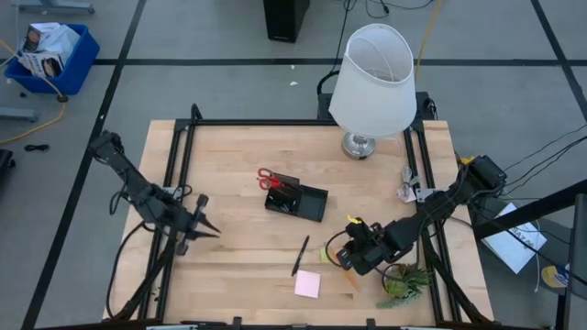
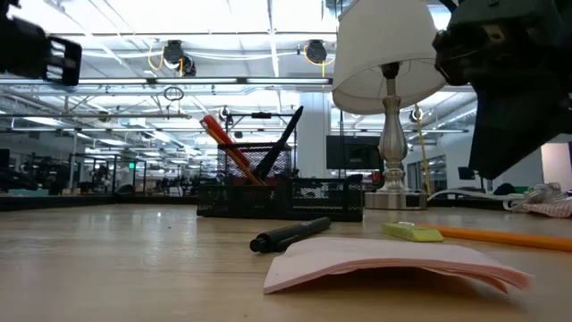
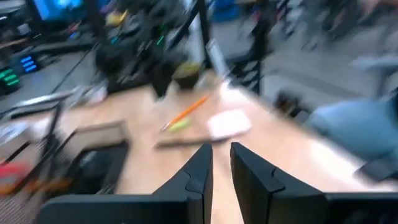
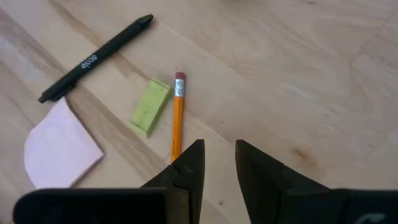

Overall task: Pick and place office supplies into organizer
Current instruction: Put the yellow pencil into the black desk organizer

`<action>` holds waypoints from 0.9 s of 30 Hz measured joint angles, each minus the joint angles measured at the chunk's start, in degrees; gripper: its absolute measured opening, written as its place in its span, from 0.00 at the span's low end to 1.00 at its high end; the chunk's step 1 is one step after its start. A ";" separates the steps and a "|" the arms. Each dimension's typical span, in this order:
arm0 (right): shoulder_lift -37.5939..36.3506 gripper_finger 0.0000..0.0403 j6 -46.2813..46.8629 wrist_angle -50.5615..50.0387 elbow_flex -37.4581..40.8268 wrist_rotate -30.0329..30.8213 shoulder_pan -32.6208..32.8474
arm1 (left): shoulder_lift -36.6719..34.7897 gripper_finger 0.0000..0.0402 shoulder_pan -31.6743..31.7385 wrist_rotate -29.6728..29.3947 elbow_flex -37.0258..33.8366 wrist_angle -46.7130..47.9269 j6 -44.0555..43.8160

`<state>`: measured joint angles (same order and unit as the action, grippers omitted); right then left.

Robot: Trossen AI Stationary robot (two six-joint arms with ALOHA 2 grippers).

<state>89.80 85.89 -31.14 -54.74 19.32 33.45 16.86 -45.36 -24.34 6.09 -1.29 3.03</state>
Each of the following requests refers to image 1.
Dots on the white printed cardboard box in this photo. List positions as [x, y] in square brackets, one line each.
[513, 247]

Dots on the yellow round object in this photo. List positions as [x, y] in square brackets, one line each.
[552, 277]

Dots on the potted green succulent plant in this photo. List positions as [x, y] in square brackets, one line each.
[403, 282]

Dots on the white shade silver table lamp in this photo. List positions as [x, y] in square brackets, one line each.
[373, 91]

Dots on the small yellow eraser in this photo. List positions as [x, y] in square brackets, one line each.
[324, 256]

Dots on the grey metal table foot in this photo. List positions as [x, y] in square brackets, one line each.
[55, 7]
[18, 114]

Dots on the black computer tower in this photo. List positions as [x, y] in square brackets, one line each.
[284, 18]

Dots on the grey metal post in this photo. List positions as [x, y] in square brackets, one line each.
[579, 261]

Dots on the black metal beam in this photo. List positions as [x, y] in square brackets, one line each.
[527, 213]

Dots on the blue plastic bin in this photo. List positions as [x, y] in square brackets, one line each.
[78, 69]

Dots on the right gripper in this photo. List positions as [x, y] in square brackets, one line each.
[371, 249]

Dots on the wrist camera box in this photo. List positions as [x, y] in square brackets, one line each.
[176, 217]
[345, 259]

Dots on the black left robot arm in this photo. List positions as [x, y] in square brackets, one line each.
[133, 183]

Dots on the black aluminium table frame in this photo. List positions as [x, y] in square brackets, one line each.
[257, 122]

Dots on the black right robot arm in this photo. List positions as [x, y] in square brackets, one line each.
[435, 211]

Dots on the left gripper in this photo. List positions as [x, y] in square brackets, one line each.
[201, 208]

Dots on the orange pencil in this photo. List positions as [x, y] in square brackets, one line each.
[353, 282]

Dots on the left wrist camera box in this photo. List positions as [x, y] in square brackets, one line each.
[176, 217]

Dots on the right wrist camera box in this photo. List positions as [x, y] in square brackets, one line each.
[345, 259]

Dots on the black mesh desk organizer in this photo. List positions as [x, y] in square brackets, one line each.
[312, 204]

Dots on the white printed package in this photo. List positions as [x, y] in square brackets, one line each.
[55, 39]
[39, 64]

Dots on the silver frame bracket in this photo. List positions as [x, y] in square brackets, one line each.
[172, 327]
[424, 194]
[170, 191]
[419, 328]

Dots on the pink sticky note pad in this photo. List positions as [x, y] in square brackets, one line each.
[307, 284]

